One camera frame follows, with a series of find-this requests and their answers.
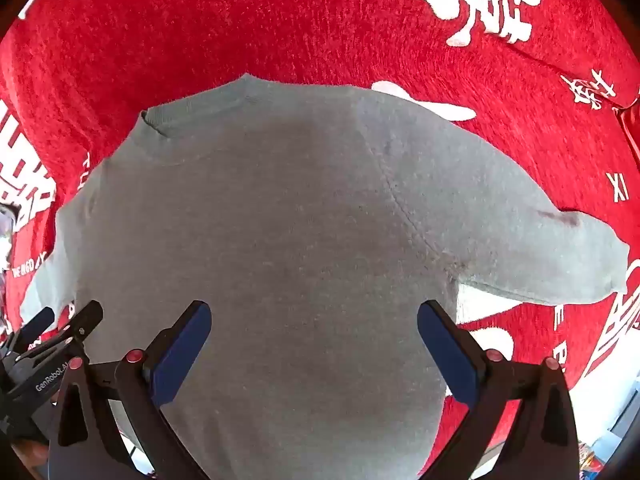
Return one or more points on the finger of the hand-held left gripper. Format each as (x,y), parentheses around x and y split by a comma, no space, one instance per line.
(82,319)
(37,324)

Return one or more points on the colourful packet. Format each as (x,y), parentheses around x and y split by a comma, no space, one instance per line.
(592,462)

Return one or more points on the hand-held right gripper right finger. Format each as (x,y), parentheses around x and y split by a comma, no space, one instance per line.
(447,355)

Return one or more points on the person's left hand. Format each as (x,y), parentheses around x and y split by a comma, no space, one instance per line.
(30,460)

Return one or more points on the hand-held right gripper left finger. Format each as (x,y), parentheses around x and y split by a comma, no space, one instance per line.
(182,355)

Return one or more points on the pale patterned cloth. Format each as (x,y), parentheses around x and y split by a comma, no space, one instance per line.
(5,230)

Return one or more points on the red printed blanket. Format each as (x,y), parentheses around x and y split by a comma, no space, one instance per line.
(300,20)

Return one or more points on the grey sweater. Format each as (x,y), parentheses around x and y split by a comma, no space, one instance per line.
(300,235)

